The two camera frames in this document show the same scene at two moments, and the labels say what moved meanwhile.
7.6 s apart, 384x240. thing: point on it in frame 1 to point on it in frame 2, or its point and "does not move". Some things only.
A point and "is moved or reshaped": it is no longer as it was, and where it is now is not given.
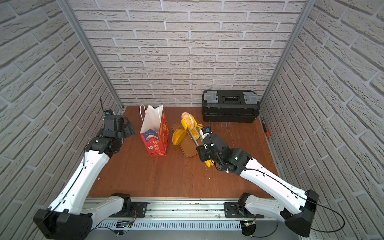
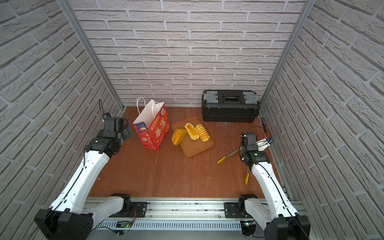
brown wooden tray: x=188 y=145 does not move
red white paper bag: x=154 y=131 is moved or reshaped
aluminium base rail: x=184 y=214 does not move
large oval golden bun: x=178 y=136 does not move
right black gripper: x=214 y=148 to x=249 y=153
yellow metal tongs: x=208 y=163 is moved or reshaped
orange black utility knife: x=265 y=128 does not move
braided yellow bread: x=195 y=133 does not move
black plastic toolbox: x=230 y=106 does not move
